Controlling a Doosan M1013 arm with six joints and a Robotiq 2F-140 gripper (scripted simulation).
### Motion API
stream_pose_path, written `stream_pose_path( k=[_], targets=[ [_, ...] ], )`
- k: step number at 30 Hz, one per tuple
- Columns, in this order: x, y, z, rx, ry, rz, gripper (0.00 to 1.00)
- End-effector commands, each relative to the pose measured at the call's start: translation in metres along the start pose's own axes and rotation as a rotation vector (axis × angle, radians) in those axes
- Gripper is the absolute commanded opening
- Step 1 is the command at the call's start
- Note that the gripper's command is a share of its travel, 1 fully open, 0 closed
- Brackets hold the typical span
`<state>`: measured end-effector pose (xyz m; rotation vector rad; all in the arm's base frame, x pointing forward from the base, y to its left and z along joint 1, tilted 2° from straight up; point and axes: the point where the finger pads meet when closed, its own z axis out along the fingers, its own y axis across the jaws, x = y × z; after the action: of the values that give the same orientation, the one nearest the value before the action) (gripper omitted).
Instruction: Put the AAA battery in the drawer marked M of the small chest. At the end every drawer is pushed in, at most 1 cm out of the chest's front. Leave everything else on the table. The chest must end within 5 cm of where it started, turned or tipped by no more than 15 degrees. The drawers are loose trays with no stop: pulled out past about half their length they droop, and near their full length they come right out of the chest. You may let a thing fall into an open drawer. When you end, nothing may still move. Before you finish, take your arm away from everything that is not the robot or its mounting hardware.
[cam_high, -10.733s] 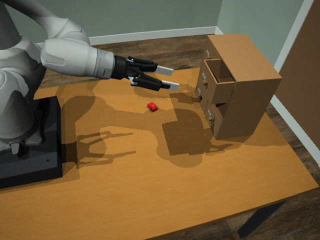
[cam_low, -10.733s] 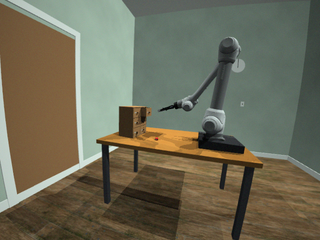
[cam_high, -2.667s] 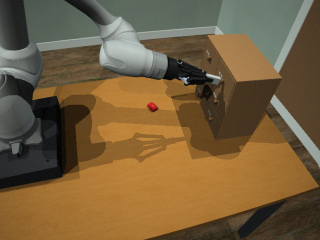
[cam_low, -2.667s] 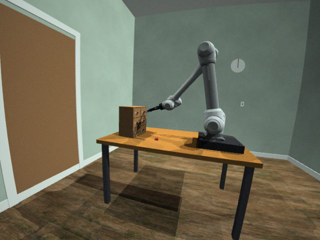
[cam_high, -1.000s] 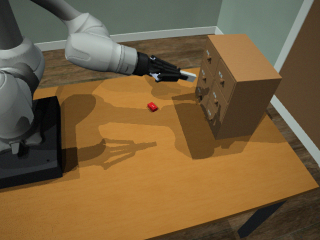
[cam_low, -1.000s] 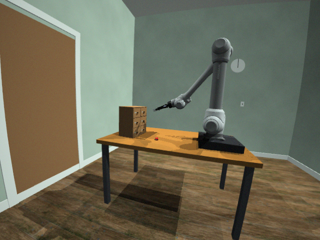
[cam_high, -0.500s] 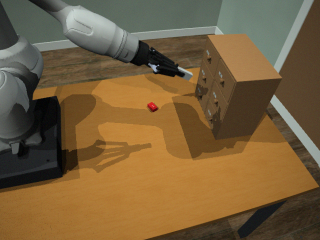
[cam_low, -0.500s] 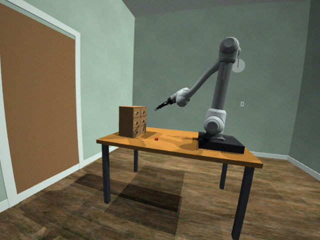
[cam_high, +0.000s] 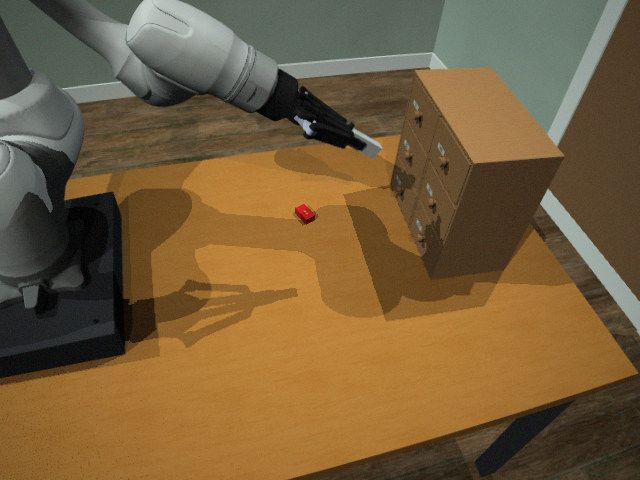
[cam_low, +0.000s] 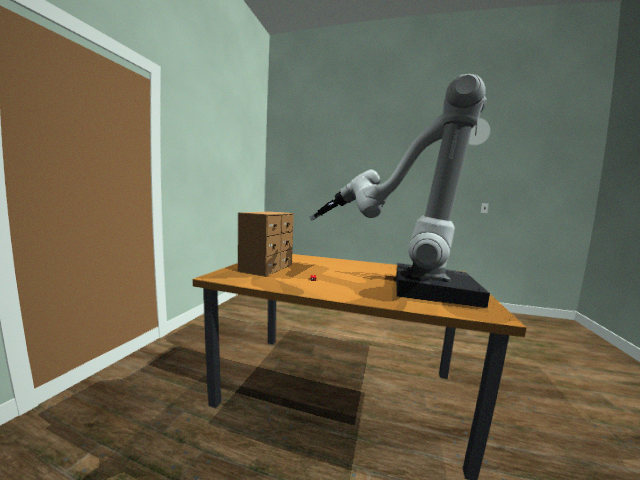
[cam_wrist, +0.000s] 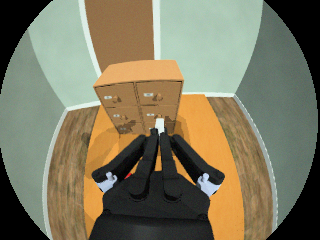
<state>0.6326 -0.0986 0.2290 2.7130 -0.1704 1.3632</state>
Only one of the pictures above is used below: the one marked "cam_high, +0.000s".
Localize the small brown chest of drawers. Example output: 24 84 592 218
390 68 565 280

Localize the small red block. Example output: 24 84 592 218
295 204 315 224

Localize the dark brown drawer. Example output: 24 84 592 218
419 161 456 243
398 119 428 192
410 199 442 275
391 156 417 225
407 76 440 154
429 117 472 205

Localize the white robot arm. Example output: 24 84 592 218
0 0 278 311

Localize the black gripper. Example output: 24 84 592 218
256 69 382 159

